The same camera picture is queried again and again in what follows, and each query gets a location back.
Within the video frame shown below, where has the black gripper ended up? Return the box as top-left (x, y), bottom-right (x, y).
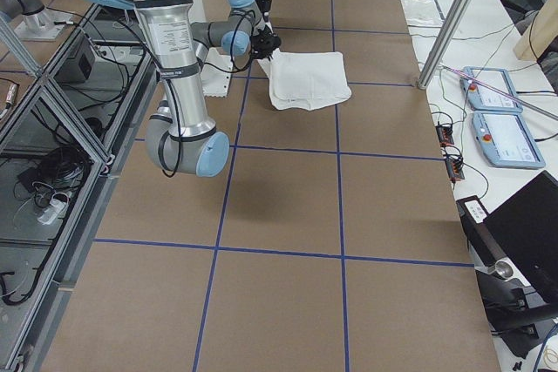
top-left (251, 28), bottom-right (280, 58)
top-left (256, 0), bottom-right (272, 19)

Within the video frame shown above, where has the white long-sleeve printed shirt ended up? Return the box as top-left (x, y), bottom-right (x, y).
top-left (257, 50), bottom-right (352, 111)

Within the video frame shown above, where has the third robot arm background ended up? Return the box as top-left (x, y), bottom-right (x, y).
top-left (1, 0), bottom-right (73, 41)

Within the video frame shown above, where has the clear plastic sleeve sheet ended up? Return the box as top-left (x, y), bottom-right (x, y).
top-left (400, 0), bottom-right (445, 28)

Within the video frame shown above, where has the black electronics box floor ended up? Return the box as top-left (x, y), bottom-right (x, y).
top-left (55, 36), bottom-right (95, 84)

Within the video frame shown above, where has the black power strip orange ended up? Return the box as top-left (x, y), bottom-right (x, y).
top-left (435, 123), bottom-right (455, 147)

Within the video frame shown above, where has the blue teach pendant far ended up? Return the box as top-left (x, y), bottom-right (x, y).
top-left (460, 66), bottom-right (523, 114)

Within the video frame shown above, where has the blue teach pendant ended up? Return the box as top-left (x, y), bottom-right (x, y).
top-left (472, 111), bottom-right (546, 169)
top-left (460, 66), bottom-right (523, 114)

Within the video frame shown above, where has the blue teach pendant near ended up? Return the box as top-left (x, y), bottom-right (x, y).
top-left (472, 111), bottom-right (546, 169)

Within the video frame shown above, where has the white power strip floor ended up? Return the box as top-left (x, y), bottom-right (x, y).
top-left (37, 194), bottom-right (69, 226)

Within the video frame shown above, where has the wooden board leaning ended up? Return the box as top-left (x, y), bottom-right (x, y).
top-left (514, 0), bottom-right (557, 61)

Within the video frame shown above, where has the metal grabber stick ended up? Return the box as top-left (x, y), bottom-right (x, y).
top-left (441, 64), bottom-right (558, 121)

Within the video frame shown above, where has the black box with label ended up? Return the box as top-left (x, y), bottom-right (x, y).
top-left (456, 195), bottom-right (514, 281)

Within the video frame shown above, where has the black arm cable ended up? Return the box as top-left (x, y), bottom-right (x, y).
top-left (160, 5), bottom-right (262, 179)

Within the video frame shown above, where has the white perforated base plate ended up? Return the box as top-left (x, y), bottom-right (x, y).
top-left (201, 47), bottom-right (232, 98)

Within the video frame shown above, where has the aluminium truss frame right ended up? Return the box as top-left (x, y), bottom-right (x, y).
top-left (1, 6), bottom-right (156, 371)

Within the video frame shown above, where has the aluminium frame column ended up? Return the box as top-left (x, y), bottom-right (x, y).
top-left (417, 0), bottom-right (472, 90)

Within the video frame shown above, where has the black floor cable bundle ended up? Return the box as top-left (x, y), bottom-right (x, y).
top-left (12, 145), bottom-right (92, 212)

